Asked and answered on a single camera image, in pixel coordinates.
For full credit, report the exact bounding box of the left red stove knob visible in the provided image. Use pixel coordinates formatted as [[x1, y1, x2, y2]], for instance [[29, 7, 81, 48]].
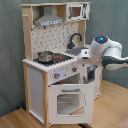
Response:
[[54, 73, 60, 79]]

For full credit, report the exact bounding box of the white cabinet door with dispenser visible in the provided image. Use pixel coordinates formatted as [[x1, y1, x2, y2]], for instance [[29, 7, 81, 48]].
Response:
[[80, 60, 102, 99]]

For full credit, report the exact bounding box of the small metal pot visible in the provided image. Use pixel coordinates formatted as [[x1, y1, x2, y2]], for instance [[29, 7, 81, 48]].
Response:
[[38, 51, 53, 62]]

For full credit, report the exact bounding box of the white oven door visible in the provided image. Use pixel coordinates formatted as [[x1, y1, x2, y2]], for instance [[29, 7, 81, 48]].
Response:
[[49, 84, 94, 124]]

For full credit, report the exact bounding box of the grey range hood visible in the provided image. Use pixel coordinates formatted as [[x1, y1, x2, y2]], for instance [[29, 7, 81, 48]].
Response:
[[34, 5, 64, 27]]

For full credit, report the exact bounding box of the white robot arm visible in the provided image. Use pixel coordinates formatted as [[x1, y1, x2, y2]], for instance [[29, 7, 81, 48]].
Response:
[[78, 35, 128, 70]]

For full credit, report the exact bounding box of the grey toy sink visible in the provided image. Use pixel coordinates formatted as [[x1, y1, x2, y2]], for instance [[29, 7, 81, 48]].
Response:
[[65, 47, 89, 56]]

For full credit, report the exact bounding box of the right red stove knob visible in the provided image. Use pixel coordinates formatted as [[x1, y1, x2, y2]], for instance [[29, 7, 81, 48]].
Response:
[[71, 66, 78, 73]]

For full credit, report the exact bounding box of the white toy microwave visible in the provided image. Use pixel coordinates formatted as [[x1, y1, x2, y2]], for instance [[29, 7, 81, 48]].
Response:
[[67, 3, 90, 21]]

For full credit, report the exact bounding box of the black toy faucet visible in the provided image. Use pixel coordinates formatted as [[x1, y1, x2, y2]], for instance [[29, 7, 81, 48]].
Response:
[[67, 33, 82, 49]]

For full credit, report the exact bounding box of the red stove knob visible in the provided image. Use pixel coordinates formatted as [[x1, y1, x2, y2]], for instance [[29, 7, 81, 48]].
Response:
[[54, 73, 60, 79], [71, 66, 78, 73]]

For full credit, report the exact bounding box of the white wooden toy kitchen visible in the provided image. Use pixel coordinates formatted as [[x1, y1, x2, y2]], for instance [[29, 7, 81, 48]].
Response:
[[20, 1, 107, 126]]

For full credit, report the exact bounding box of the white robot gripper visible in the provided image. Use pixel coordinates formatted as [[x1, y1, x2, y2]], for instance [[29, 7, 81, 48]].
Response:
[[78, 49, 90, 59]]

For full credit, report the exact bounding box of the black toy stovetop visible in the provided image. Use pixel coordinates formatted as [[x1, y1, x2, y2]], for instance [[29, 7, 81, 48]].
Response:
[[35, 53, 71, 66]]

